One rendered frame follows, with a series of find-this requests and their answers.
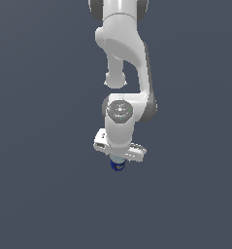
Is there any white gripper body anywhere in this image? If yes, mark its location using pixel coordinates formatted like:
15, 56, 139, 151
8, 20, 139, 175
92, 127, 148, 163

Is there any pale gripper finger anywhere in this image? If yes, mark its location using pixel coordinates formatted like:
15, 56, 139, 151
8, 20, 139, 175
109, 155, 127, 165

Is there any small blue object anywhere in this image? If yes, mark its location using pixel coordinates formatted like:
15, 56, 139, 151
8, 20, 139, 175
110, 160, 126, 173

